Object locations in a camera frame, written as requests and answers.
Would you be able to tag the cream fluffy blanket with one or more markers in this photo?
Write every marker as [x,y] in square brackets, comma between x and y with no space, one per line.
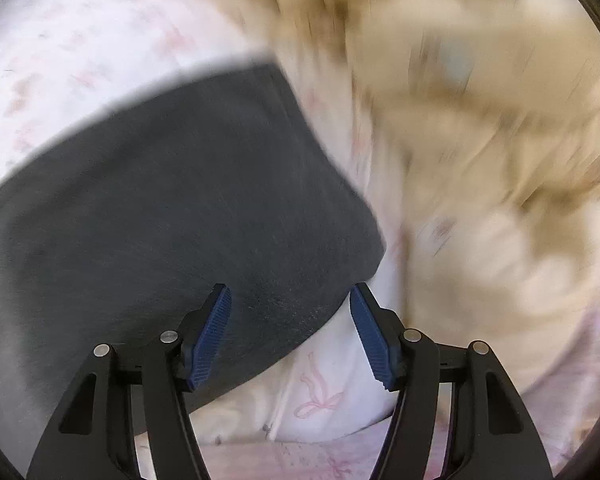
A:
[470,170]

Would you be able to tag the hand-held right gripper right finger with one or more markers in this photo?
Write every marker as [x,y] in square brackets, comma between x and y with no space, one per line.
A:
[371,337]

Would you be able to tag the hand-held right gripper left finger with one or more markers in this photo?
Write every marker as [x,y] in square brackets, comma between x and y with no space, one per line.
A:
[211,341]

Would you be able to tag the dark grey pants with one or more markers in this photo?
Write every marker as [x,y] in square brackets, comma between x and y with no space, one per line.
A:
[170,200]

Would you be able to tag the white bedsheet with pink bows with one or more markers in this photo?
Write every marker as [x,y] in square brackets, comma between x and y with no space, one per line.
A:
[330,390]

